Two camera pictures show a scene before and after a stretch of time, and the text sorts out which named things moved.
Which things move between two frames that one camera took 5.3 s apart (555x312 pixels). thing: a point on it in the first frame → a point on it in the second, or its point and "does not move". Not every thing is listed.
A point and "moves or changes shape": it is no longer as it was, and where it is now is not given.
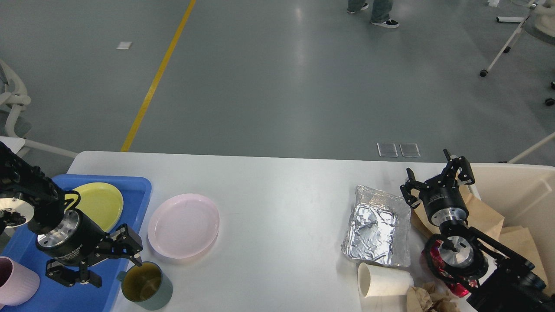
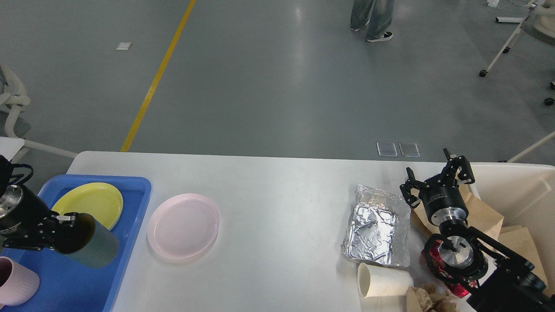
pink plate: [183, 225] does not move
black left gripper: [75, 241] → [21, 212]
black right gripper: [442, 197] does not move
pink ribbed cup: [18, 284] does not move
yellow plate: [101, 201] does not move
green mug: [147, 286] moves or changes shape
